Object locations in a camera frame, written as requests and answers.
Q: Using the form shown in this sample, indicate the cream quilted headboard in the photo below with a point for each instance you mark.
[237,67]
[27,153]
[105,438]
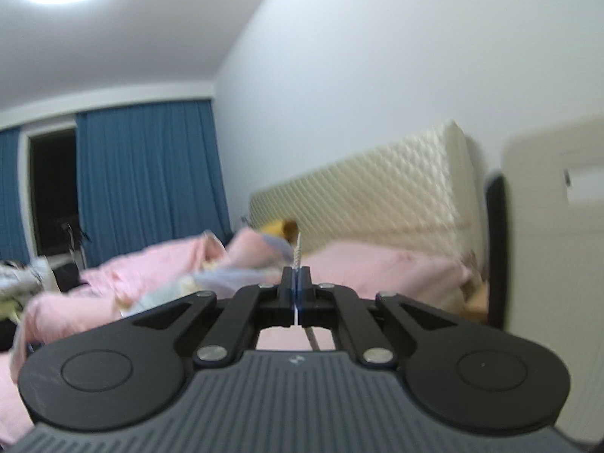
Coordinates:
[368,188]

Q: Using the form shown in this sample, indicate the dark window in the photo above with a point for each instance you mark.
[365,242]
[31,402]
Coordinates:
[52,188]

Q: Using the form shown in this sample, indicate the white shoelace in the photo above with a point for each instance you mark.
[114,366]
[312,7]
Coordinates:
[297,252]

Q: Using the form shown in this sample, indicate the pile of clothes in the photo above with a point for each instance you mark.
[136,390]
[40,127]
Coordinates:
[19,278]

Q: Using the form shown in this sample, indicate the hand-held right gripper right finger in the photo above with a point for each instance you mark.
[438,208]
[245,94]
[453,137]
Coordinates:
[304,299]

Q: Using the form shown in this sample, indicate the yellow plush toy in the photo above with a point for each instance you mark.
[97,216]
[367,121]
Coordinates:
[278,227]

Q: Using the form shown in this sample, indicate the pink pillow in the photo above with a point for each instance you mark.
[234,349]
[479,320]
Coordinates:
[391,269]

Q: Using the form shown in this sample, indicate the pastel blanket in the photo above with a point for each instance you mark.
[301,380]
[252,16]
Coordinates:
[255,264]

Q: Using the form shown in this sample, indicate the blue curtain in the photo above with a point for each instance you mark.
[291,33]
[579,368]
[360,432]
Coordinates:
[12,198]
[151,179]

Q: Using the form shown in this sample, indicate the pink bed sheet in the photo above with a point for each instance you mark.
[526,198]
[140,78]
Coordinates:
[155,259]

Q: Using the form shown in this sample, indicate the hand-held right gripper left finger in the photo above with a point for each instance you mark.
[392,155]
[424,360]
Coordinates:
[288,299]

